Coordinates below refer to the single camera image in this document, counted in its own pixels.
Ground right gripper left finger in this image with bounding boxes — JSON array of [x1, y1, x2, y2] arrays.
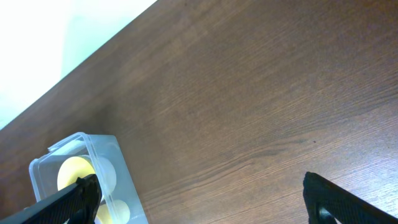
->
[[1, 174, 102, 224]]

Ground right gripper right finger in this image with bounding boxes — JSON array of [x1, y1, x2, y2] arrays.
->
[[303, 172, 397, 224]]

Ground yellow plastic cup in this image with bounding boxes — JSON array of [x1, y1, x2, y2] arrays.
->
[[95, 204, 113, 224]]

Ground yellow plastic bowl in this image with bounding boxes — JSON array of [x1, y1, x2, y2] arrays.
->
[[57, 155, 95, 190]]

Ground white plastic bowl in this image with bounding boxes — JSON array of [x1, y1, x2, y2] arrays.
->
[[99, 157, 117, 193]]

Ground cream plastic cup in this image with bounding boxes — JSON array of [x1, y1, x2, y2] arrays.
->
[[114, 200, 131, 224]]

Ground clear plastic storage container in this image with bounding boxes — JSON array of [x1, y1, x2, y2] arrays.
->
[[29, 132, 148, 224]]

